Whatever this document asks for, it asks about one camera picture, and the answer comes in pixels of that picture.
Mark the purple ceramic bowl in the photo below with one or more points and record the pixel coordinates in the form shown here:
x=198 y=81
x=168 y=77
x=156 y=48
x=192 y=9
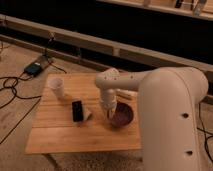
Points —
x=123 y=115

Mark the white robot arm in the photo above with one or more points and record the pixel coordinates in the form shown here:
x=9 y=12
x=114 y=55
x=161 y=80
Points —
x=166 y=102

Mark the black smartphone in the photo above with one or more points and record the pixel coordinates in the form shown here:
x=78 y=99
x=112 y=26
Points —
x=77 y=111

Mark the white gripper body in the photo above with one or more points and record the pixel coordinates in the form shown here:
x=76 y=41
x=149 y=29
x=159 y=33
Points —
x=108 y=102

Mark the white paper cup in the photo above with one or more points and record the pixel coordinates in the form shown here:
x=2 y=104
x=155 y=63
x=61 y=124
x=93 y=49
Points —
x=57 y=87

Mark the dark power adapter box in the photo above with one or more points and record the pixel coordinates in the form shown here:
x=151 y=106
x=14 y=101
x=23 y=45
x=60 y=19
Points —
x=33 y=69

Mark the wooden table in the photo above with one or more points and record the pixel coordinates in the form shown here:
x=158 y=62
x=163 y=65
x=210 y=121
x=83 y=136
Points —
x=54 y=132

